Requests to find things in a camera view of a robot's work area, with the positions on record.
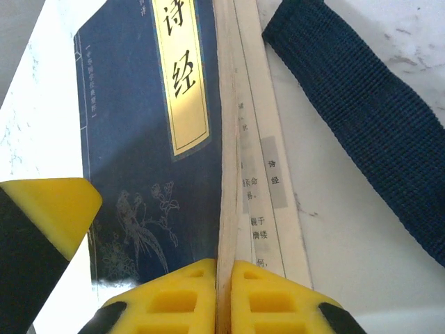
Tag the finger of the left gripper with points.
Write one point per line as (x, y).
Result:
(41, 215)

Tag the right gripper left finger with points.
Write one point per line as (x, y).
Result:
(174, 302)

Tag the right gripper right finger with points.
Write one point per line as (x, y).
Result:
(278, 306)

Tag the navy blue Chinese poetry book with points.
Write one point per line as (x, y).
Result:
(139, 139)

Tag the navy blue backpack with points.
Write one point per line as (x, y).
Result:
(365, 115)

